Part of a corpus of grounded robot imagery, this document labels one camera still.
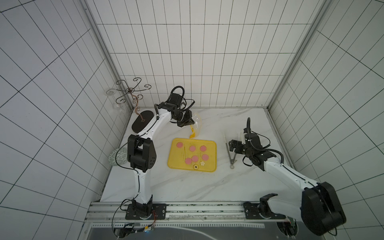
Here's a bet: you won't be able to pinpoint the aluminium mounting rail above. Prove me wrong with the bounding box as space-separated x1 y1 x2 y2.
85 202 294 225

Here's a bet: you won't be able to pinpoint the yellow plastic tray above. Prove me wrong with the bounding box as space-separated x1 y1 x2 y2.
167 138 217 173

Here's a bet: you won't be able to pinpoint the metal cup hanger stand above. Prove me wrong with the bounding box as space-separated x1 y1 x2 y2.
116 77 154 134

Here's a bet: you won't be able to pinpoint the clear glass cup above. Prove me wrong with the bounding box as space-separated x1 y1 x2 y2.
105 88 127 114

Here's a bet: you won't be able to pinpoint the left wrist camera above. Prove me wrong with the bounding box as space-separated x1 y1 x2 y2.
167 93 183 108

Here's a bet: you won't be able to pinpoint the white metal tongs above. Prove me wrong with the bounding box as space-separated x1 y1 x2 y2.
222 131 238 169

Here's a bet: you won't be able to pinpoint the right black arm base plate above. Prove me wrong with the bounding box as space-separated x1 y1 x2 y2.
243 193 286 221

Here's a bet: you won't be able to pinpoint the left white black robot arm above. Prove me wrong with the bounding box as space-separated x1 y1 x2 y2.
127 103 195 218

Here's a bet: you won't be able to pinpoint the green patterned glass bowl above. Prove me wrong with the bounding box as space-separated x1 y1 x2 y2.
108 148 128 166

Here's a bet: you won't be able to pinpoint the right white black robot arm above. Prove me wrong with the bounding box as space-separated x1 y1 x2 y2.
227 132 347 236

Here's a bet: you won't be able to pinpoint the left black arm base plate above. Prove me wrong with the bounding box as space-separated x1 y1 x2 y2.
125 204 168 220

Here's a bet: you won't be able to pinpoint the clear yellow resealable bag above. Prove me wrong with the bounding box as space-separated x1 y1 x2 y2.
189 113 202 139

